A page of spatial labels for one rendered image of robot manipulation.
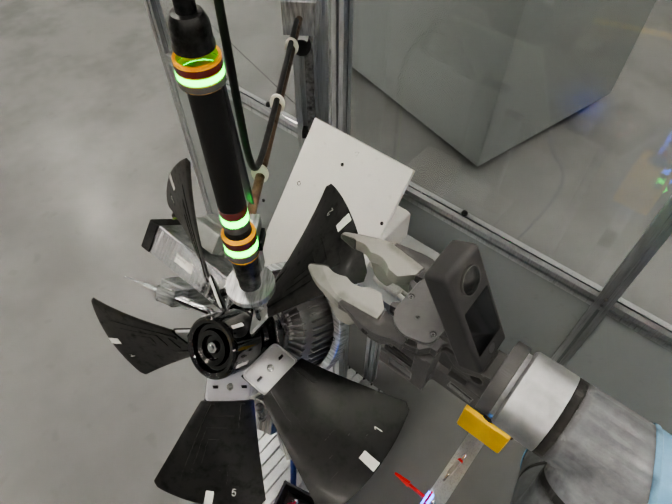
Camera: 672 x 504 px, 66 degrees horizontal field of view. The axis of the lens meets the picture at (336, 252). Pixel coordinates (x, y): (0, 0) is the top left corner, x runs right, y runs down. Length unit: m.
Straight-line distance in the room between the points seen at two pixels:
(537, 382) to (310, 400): 0.56
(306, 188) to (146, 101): 2.66
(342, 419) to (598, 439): 0.55
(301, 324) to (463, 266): 0.67
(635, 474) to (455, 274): 0.20
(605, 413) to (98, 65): 4.00
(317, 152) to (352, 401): 0.53
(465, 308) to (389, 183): 0.67
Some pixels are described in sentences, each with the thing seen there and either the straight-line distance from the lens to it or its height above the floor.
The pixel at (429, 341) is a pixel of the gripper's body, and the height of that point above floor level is 1.67.
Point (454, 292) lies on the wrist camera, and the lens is 0.40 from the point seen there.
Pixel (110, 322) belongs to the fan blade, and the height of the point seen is 1.10.
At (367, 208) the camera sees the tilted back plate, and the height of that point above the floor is 1.28.
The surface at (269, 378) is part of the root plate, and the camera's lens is 0.98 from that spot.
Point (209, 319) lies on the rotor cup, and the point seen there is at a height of 1.26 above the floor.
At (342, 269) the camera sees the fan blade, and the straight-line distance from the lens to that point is 0.80.
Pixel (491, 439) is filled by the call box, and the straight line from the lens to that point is 1.14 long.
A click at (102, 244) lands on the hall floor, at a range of 2.90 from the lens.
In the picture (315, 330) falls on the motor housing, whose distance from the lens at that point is 1.07.
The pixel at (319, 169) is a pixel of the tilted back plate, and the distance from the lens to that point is 1.14.
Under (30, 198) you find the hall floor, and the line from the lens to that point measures 3.31.
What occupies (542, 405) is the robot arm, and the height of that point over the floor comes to 1.67.
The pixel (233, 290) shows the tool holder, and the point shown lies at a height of 1.47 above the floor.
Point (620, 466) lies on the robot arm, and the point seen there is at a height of 1.67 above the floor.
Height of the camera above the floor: 2.07
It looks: 53 degrees down
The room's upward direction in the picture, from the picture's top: straight up
